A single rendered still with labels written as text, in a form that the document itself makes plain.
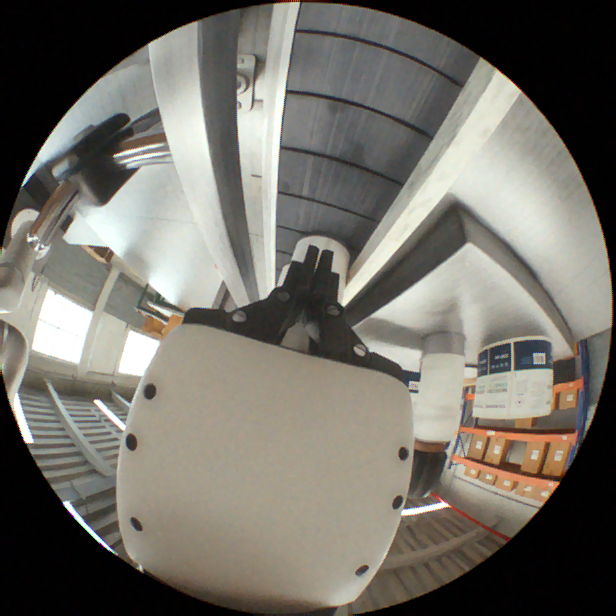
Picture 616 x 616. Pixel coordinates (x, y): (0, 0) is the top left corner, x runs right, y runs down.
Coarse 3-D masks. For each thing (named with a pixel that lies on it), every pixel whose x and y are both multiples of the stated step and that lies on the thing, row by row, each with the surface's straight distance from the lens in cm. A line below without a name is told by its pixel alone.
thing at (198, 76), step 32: (192, 32) 4; (224, 32) 5; (160, 64) 5; (192, 64) 4; (224, 64) 5; (160, 96) 5; (192, 96) 4; (224, 96) 5; (192, 128) 5; (224, 128) 5; (192, 160) 5; (224, 160) 5; (192, 192) 6; (224, 192) 6; (224, 224) 6; (224, 256) 8; (256, 288) 12
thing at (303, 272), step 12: (312, 252) 11; (300, 264) 12; (312, 264) 11; (288, 276) 11; (300, 276) 10; (312, 276) 10; (300, 288) 9; (264, 300) 9; (300, 300) 10; (240, 312) 9; (252, 312) 9; (300, 312) 11; (228, 324) 9; (240, 324) 8; (288, 324) 10
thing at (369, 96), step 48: (336, 48) 12; (384, 48) 12; (432, 48) 12; (288, 96) 12; (336, 96) 12; (384, 96) 12; (432, 96) 12; (288, 144) 13; (336, 144) 13; (384, 144) 12; (288, 192) 15; (336, 192) 14; (384, 192) 14; (288, 240) 19
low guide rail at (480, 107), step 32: (480, 64) 11; (480, 96) 9; (512, 96) 10; (448, 128) 10; (480, 128) 9; (448, 160) 9; (416, 192) 10; (384, 224) 12; (416, 224) 11; (384, 256) 13; (352, 288) 17
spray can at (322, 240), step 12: (300, 240) 18; (312, 240) 17; (324, 240) 16; (336, 240) 17; (300, 252) 16; (336, 252) 16; (348, 252) 18; (336, 264) 16; (348, 264) 18; (300, 324) 13; (288, 336) 13; (300, 336) 13; (300, 348) 13
